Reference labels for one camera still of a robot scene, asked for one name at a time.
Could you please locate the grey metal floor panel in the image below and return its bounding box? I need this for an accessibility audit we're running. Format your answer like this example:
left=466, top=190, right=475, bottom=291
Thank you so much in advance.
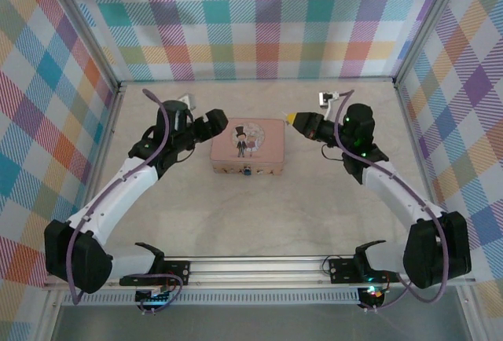
left=50, top=304, right=475, bottom=341

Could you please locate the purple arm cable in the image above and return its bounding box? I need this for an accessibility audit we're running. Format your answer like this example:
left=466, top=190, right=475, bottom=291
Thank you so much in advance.
left=67, top=88, right=174, bottom=306
left=336, top=88, right=451, bottom=305

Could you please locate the perforated metal cable duct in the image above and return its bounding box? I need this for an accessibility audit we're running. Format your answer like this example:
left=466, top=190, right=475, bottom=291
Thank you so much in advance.
left=58, top=290, right=362, bottom=307

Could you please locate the aluminium frame post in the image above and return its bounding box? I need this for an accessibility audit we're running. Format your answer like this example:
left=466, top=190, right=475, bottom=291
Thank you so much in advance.
left=392, top=0, right=471, bottom=85
left=50, top=0, right=127, bottom=90

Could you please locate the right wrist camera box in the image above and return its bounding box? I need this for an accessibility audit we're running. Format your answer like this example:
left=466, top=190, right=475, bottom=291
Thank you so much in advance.
left=318, top=90, right=341, bottom=107

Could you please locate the pink tin box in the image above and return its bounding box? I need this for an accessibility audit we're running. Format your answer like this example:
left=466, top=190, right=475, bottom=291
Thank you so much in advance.
left=210, top=117, right=287, bottom=177

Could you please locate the black circuit board blue light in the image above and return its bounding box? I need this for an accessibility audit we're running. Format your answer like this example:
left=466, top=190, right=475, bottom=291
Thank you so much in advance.
left=135, top=288, right=174, bottom=314

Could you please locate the black circuit board red light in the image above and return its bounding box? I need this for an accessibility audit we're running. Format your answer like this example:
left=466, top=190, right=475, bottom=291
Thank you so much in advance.
left=358, top=284, right=385, bottom=310

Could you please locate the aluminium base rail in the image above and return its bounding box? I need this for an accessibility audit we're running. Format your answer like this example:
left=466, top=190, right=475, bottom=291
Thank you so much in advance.
left=42, top=255, right=476, bottom=289

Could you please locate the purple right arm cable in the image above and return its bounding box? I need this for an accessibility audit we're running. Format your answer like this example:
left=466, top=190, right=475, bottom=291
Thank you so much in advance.
left=336, top=88, right=451, bottom=305

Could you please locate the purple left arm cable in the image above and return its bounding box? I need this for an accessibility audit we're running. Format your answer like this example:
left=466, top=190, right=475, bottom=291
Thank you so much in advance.
left=67, top=88, right=174, bottom=306

